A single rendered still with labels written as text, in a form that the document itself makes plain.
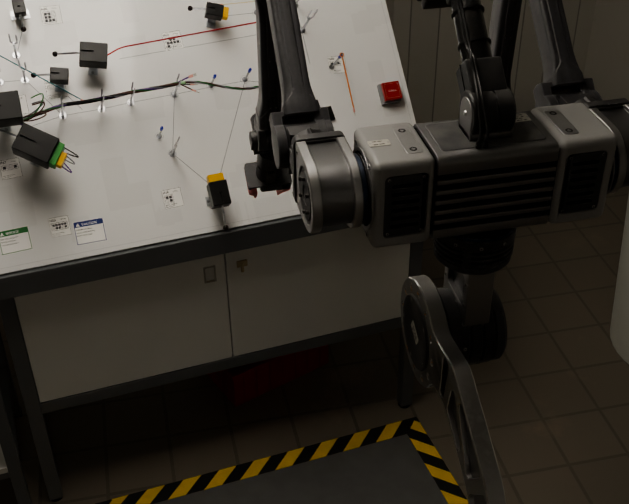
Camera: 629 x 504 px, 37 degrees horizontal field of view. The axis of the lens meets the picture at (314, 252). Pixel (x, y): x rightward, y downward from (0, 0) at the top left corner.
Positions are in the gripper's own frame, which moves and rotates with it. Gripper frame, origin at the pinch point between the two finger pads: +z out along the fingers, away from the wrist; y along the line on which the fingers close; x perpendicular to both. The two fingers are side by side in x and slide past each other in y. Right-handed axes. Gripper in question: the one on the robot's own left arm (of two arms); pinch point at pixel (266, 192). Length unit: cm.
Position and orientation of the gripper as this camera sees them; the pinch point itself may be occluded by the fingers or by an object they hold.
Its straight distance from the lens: 223.3
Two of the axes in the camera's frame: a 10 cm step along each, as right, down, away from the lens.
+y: -9.8, 1.3, -1.7
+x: 1.9, 8.9, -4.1
